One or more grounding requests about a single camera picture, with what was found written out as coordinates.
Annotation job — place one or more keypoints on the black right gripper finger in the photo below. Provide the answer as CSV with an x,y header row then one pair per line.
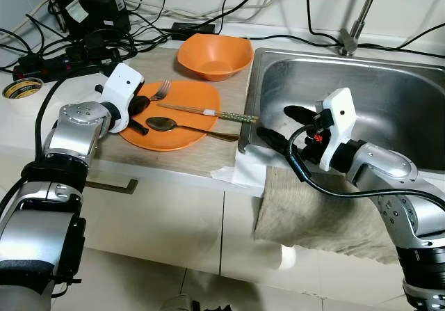
x,y
299,114
273,139

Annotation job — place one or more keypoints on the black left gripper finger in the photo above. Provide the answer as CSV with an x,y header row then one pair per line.
x,y
140,105

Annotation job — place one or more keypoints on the silver metal fork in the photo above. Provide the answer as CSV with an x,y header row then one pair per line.
x,y
161,90

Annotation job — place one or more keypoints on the orange plastic plate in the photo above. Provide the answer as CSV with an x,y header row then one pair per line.
x,y
163,141

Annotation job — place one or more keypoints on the wooden chopstick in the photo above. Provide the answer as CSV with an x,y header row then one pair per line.
x,y
184,107
240,118

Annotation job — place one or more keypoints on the orange plastic bowl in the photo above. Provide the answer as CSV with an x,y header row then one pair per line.
x,y
215,57

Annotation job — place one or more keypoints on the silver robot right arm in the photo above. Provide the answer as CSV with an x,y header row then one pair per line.
x,y
389,165

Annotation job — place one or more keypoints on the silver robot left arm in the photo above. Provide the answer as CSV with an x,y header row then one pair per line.
x,y
69,126

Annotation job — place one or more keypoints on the white paper sheet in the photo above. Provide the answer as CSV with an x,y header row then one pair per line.
x,y
243,172

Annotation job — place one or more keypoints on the beige woven place mat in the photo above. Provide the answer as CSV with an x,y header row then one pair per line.
x,y
208,159

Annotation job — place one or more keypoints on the stainless steel sink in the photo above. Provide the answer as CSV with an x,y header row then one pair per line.
x,y
389,95

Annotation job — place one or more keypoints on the beige linen towel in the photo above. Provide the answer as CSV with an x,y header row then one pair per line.
x,y
313,220

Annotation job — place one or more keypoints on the chrome sink faucet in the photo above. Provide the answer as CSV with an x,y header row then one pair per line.
x,y
351,40

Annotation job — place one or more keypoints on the flat black power adapter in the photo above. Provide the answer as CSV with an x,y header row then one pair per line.
x,y
195,27

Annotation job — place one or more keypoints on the black battery charger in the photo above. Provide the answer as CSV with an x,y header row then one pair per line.
x,y
90,15

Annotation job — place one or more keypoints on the plain cream cabinet door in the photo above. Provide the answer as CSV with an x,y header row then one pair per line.
x,y
236,241

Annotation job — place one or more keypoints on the white tape roll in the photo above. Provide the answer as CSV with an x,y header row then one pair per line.
x,y
8,88

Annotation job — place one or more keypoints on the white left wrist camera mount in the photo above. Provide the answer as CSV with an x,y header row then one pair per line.
x,y
124,85

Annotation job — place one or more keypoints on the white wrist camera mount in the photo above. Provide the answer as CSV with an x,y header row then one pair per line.
x,y
124,85
339,113

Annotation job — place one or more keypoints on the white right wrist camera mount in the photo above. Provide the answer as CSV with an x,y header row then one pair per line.
x,y
339,113

